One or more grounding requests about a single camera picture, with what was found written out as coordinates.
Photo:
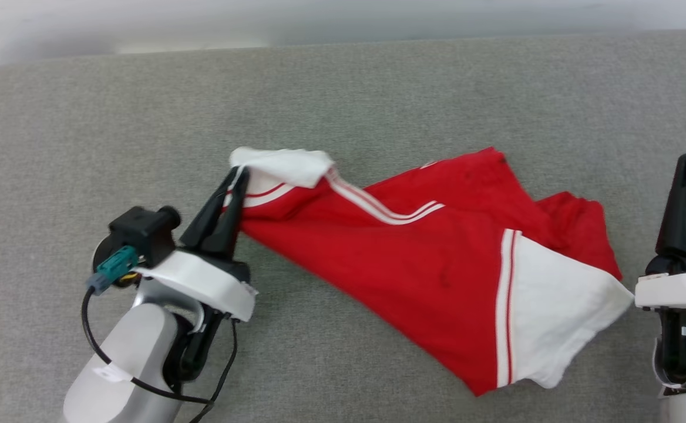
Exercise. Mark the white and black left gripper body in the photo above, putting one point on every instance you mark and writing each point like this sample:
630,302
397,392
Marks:
202,285

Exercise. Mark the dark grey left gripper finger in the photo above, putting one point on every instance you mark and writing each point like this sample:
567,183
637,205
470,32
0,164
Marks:
228,232
205,226

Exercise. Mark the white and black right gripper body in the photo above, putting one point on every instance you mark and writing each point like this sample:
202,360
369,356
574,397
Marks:
681,291

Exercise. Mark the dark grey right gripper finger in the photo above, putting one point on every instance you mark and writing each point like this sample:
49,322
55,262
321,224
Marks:
678,217

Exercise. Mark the red and white shirt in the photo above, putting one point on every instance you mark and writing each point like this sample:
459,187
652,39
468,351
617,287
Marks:
407,252

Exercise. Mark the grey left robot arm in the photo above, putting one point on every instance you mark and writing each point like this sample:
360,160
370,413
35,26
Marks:
125,358

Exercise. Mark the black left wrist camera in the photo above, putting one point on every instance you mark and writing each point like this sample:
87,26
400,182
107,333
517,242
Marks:
140,229

